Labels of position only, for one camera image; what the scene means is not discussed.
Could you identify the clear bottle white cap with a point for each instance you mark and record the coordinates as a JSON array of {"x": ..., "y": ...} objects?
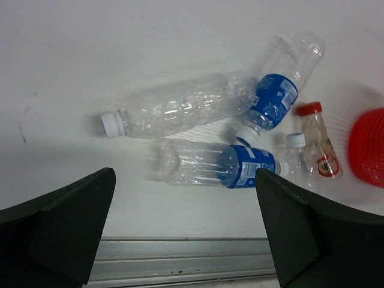
[{"x": 177, "y": 107}]

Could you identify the aluminium front rail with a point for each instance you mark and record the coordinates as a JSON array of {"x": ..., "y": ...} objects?
[{"x": 139, "y": 262}]

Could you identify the blue label bottle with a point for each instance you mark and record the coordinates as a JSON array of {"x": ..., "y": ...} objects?
[
  {"x": 287, "y": 65},
  {"x": 189, "y": 163}
]

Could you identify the small red cap bottle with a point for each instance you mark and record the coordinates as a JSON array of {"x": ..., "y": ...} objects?
[{"x": 318, "y": 143}]

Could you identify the red mesh plastic bin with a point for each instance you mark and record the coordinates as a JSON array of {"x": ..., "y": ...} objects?
[{"x": 365, "y": 148}]

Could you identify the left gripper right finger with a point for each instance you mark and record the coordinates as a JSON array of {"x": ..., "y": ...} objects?
[{"x": 317, "y": 242}]

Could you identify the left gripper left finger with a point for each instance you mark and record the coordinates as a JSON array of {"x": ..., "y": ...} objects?
[{"x": 52, "y": 240}]

